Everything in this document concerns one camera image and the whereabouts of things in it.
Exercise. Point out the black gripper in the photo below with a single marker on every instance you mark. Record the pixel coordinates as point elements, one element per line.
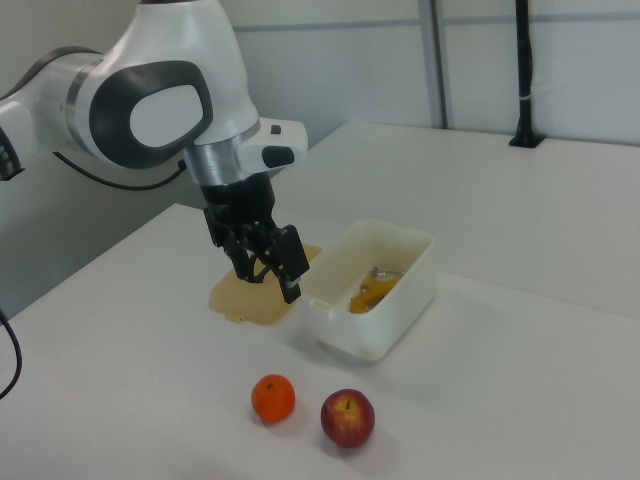
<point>240,200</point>

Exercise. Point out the orange toy fruit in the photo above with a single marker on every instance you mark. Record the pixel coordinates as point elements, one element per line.
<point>273,398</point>

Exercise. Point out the red toy apple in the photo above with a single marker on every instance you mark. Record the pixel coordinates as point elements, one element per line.
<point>347,417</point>

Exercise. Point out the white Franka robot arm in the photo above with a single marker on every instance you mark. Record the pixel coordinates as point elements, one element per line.
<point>165,60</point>

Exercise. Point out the white plastic container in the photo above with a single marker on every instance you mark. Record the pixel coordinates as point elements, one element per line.
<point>370,330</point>

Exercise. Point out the beige plastic lid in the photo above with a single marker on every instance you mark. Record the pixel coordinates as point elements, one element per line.
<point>250,300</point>

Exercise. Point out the yellow toy banana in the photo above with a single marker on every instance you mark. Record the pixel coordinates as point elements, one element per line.
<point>367,302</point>

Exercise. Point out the small silver object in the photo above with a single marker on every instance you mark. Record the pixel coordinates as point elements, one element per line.
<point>386,273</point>

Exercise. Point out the black pole with base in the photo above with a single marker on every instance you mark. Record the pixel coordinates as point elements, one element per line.
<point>524,75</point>

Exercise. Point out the grey vertical partition post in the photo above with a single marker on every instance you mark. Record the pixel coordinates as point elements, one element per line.
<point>436,65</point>

